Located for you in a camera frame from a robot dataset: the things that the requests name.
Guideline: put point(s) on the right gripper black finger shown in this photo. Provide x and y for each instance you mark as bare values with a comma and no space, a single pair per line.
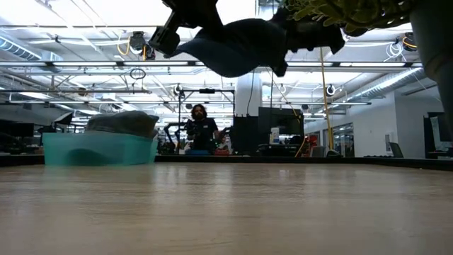
311,35

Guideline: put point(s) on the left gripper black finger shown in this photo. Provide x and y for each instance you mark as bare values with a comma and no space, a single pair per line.
214,23

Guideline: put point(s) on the dark blue denim cap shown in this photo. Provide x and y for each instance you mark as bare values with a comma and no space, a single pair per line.
240,49

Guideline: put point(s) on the grey denim cap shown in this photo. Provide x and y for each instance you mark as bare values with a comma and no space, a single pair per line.
124,124

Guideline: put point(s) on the white square pillar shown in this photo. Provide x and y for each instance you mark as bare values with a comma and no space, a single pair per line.
247,95

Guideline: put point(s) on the black monitor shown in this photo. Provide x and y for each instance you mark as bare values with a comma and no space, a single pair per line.
281,122

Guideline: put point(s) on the white bottle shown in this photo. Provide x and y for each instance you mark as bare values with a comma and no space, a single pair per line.
275,136

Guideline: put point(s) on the person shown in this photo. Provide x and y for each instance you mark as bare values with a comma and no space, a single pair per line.
205,132

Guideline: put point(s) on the distant black robot arms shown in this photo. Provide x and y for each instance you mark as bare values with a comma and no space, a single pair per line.
170,129

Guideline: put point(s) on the black cabinet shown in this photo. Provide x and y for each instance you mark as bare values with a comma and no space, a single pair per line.
246,136

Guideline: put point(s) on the potted artificial green plant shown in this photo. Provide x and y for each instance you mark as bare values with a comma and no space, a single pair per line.
435,53

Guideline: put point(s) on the teal plastic bin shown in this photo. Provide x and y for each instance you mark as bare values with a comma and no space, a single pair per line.
99,150

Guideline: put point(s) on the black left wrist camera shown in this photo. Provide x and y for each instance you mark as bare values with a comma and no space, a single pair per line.
164,35

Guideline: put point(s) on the distant black rig frame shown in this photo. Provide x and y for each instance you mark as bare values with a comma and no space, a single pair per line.
207,91

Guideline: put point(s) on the silver ventilation duct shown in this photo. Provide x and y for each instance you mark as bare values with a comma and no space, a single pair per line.
385,85

